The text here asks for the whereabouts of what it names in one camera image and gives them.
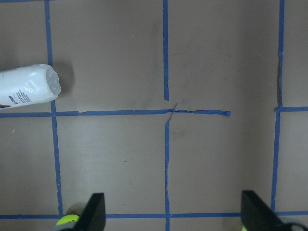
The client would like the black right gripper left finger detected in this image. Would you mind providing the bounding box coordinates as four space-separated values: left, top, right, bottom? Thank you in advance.
51 192 106 231

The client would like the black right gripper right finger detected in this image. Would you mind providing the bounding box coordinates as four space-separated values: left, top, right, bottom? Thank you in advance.
241 190 308 231

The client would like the clear plastic tennis ball can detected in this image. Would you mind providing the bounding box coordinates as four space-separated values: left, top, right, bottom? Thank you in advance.
0 64 61 110

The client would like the yellow tennis ball right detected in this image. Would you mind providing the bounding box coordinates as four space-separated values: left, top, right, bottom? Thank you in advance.
56 214 79 226

